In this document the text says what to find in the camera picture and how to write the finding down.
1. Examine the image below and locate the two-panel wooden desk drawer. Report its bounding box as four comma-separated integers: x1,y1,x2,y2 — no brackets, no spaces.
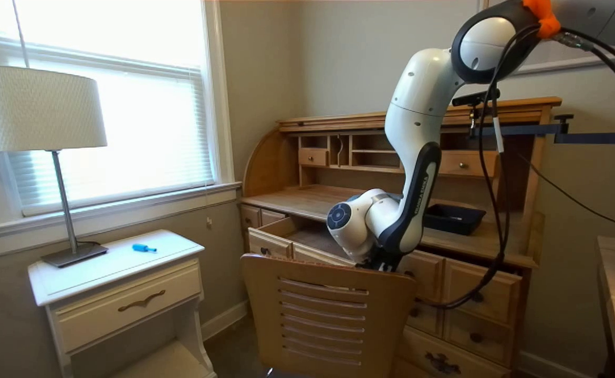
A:
399,250,523,324
406,300,516,367
239,204,288,230

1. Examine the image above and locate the wide wooden desk drawer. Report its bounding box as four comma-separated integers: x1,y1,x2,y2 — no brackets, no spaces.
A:
248,216,356,266

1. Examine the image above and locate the small wooden cubby drawer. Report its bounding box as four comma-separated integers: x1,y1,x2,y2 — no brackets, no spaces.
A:
298,148,330,168
437,151,498,179

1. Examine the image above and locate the deep wooden desk drawer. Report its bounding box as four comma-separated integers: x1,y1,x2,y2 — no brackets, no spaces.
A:
393,325,513,378

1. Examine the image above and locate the white nightstand drawer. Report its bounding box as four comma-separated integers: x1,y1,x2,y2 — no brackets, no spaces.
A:
51,262,204,354

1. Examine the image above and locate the wooden roll-top desk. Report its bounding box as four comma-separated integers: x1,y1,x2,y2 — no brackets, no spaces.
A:
239,96,563,378

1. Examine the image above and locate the wooden slatted chair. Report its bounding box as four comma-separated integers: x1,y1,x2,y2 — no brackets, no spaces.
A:
240,253,419,378

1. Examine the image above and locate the black plastic tray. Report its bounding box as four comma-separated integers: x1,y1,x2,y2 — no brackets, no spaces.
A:
423,203,487,236

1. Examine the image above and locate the white nightstand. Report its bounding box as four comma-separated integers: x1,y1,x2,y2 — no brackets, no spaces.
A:
27,229,218,378

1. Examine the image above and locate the window with white blinds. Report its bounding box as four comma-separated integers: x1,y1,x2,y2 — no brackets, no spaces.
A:
0,0,235,217

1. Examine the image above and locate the table lamp with white shade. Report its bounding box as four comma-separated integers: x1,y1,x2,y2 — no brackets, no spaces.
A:
0,64,110,269

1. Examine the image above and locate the dark ornate drawer handle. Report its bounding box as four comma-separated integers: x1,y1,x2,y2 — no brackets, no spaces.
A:
425,352,462,375

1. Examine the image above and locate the black cable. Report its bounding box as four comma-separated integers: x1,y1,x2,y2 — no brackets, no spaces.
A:
515,150,615,232

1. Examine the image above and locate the camera on mount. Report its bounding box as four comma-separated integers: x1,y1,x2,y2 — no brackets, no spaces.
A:
451,88,615,145

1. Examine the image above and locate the bronze curved drawer handle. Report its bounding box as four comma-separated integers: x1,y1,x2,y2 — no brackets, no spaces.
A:
117,289,166,313

